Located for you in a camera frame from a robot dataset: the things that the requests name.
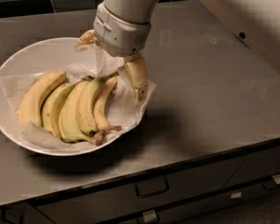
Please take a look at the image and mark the dark upper drawer front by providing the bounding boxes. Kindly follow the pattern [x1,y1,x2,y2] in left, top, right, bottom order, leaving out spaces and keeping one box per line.
[39,158,244,224]

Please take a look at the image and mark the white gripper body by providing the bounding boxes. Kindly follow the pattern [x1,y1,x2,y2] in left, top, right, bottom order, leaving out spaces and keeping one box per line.
[93,3,151,57]

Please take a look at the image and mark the black drawer handle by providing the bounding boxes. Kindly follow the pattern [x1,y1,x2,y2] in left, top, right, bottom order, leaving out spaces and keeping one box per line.
[134,176,169,198]

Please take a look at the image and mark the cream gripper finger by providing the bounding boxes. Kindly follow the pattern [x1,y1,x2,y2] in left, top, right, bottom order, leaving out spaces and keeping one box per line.
[118,53,148,102]
[75,30,100,51]

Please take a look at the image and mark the greenish yellow banana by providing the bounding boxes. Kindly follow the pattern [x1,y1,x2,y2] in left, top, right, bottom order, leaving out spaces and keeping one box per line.
[76,72,118,136]

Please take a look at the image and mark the large white bowl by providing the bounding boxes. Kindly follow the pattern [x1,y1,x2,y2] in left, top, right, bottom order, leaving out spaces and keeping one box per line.
[0,36,147,157]

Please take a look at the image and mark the dark drawer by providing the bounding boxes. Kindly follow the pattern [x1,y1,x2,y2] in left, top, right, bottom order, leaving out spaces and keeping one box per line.
[225,147,280,188]
[39,158,244,224]
[116,174,280,224]

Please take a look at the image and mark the rightmost small yellow banana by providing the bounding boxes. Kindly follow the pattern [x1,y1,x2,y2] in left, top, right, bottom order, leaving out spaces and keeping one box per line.
[93,77,121,132]

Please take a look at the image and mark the leftmost yellow banana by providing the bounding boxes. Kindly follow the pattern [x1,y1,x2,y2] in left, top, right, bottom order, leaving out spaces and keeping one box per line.
[19,70,66,127]

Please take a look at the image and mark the dark lower drawer front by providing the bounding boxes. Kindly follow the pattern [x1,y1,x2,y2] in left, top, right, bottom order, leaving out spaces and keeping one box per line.
[116,174,280,224]

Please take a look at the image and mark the white paper liner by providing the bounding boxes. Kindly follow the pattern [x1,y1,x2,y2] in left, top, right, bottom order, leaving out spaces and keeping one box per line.
[0,45,157,150]

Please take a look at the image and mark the right dark drawer front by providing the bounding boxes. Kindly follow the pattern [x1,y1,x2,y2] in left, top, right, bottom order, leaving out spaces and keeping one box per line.
[225,147,280,188]

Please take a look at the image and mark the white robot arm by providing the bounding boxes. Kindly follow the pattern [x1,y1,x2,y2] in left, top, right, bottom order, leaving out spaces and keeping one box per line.
[76,0,280,101]

